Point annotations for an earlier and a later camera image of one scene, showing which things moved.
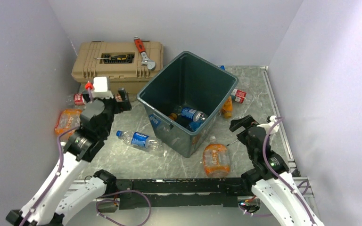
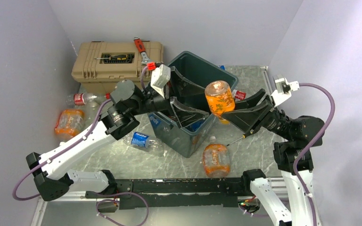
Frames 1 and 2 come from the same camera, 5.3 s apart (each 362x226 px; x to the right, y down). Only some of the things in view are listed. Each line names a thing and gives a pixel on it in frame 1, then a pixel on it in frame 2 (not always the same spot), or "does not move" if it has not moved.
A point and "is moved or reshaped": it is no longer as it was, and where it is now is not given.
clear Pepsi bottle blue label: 139,139 does not move
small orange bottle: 227,108 is moved or reshaped
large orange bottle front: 216,159 does not move
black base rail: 185,192 does not move
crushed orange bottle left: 69,119 does not move
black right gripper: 246,122 to 250,118
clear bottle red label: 77,99 does not move
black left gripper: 121,106 to 185,115
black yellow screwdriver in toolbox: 121,57 does not move
